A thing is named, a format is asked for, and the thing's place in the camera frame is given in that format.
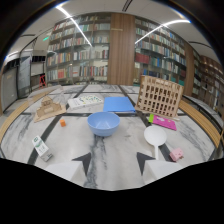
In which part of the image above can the white plastic rice paddle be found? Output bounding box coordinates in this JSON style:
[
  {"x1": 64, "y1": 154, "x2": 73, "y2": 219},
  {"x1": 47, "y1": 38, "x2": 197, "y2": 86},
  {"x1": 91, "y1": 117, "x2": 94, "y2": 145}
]
[{"x1": 143, "y1": 125, "x2": 168, "y2": 161}]

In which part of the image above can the white green milk box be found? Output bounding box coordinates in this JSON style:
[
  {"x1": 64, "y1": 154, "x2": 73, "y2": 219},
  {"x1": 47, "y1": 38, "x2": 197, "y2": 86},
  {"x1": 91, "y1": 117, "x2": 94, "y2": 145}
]
[{"x1": 31, "y1": 135, "x2": 54, "y2": 163}]

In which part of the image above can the pink toy block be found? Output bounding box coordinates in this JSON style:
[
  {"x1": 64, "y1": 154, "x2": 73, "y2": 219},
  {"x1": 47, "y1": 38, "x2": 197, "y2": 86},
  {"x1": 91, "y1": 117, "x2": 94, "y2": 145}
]
[{"x1": 169, "y1": 147, "x2": 185, "y2": 163}]

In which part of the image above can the wooden building model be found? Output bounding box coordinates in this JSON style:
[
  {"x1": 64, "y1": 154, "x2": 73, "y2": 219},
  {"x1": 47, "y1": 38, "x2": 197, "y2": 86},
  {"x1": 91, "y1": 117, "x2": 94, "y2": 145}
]
[{"x1": 32, "y1": 95, "x2": 67, "y2": 123}]

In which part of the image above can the blue folder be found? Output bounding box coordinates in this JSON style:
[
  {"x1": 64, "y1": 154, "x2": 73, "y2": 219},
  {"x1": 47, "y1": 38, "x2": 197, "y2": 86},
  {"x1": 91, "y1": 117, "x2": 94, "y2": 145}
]
[{"x1": 102, "y1": 96, "x2": 137, "y2": 113}]

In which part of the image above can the red step stool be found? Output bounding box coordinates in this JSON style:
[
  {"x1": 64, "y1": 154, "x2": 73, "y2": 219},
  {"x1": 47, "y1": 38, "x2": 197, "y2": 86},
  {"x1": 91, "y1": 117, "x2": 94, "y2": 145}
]
[{"x1": 38, "y1": 74, "x2": 48, "y2": 89}]

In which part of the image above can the wooden wall panel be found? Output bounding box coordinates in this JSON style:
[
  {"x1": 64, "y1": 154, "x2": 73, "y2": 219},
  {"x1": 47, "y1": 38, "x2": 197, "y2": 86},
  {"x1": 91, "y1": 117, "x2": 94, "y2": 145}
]
[{"x1": 106, "y1": 13, "x2": 137, "y2": 86}]

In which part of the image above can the large bookshelf with books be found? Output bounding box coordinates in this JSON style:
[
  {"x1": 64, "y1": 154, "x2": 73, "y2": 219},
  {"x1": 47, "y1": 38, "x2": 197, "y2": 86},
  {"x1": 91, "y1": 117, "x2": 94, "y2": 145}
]
[{"x1": 45, "y1": 13, "x2": 112, "y2": 86}]

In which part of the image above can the magenta booklet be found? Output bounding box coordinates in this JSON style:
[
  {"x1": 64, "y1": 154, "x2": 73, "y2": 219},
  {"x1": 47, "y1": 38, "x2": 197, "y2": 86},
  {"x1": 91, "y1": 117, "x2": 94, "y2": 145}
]
[{"x1": 151, "y1": 114, "x2": 178, "y2": 131}]

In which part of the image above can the wooden lattice rack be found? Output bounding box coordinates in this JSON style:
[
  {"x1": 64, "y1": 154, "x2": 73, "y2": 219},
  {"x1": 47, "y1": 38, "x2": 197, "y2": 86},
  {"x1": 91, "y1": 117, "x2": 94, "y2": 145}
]
[{"x1": 134, "y1": 75, "x2": 185, "y2": 119}]

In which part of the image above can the light blue plastic bowl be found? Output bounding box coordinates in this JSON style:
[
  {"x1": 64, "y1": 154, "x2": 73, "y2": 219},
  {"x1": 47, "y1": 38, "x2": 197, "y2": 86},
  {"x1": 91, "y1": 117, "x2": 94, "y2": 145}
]
[{"x1": 87, "y1": 111, "x2": 121, "y2": 138}]

